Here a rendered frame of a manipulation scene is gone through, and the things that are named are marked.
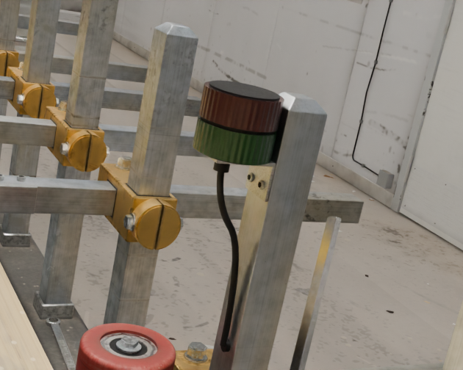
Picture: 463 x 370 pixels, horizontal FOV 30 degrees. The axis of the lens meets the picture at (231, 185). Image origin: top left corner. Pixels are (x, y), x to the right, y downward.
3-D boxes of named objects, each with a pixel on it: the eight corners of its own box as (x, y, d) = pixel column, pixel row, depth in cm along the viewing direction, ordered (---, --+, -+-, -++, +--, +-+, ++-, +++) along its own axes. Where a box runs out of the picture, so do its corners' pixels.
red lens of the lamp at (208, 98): (255, 113, 68) (261, 85, 67) (292, 134, 63) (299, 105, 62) (186, 106, 65) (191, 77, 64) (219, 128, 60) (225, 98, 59)
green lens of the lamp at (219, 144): (248, 143, 68) (254, 117, 68) (285, 167, 63) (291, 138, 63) (180, 137, 66) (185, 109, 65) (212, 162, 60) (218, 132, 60)
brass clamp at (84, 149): (79, 143, 122) (84, 109, 121) (108, 173, 111) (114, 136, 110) (36, 139, 119) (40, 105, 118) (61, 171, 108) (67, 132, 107)
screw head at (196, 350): (201, 351, 80) (203, 339, 80) (210, 362, 79) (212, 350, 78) (181, 352, 79) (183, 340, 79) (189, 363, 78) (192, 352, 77)
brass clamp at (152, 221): (138, 205, 101) (145, 164, 100) (181, 251, 90) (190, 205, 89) (87, 203, 98) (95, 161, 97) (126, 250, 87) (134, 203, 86)
